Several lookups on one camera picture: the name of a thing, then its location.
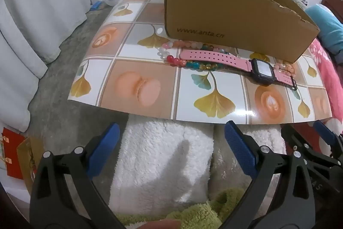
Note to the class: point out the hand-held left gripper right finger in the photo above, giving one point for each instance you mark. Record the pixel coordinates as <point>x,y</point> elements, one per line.
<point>239,151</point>

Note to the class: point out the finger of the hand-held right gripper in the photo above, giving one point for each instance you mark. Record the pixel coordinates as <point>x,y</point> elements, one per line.
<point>325,135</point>
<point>292,135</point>

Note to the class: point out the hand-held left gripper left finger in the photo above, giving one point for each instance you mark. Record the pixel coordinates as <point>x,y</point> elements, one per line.
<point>104,148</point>

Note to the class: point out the brown cardboard box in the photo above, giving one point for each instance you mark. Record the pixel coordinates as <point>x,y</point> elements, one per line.
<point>241,17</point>

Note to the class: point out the person's left hand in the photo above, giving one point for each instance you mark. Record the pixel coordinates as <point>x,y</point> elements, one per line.
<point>160,225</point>

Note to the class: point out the white fluffy blanket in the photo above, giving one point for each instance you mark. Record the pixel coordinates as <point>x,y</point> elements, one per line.
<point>160,151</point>

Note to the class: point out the pink floral blanket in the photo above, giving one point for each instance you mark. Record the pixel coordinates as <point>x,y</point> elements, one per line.
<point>327,70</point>

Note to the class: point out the tile pattern table sheet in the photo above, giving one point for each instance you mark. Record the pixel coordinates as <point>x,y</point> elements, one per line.
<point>150,89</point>

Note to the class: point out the green fluffy towel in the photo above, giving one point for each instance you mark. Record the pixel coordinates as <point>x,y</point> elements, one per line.
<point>193,214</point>

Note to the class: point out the red gift bag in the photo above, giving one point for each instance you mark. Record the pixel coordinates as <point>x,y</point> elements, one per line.
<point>13,159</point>

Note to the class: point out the teal pillow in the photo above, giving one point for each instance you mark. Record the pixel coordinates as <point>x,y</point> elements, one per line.
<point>327,25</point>

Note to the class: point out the small blue item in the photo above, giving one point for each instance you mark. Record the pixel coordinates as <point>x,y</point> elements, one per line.
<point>95,5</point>

